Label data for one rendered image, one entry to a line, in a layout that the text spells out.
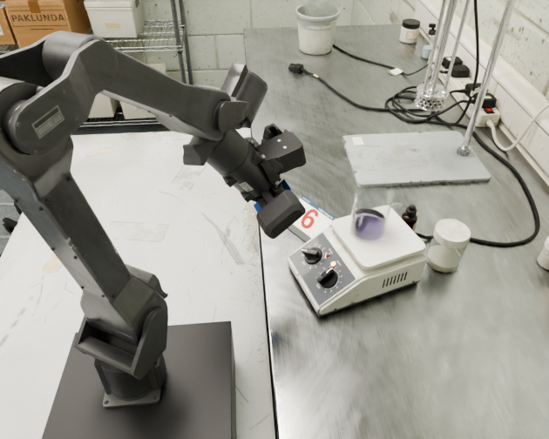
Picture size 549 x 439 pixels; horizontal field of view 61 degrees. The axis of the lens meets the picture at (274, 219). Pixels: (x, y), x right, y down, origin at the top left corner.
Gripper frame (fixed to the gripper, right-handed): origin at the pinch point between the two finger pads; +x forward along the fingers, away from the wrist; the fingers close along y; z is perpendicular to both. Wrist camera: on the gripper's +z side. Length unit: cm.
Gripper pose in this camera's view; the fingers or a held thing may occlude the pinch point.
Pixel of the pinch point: (279, 200)
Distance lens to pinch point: 71.3
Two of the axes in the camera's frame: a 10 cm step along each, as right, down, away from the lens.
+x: 5.3, 4.7, 7.1
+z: 7.6, -6.4, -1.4
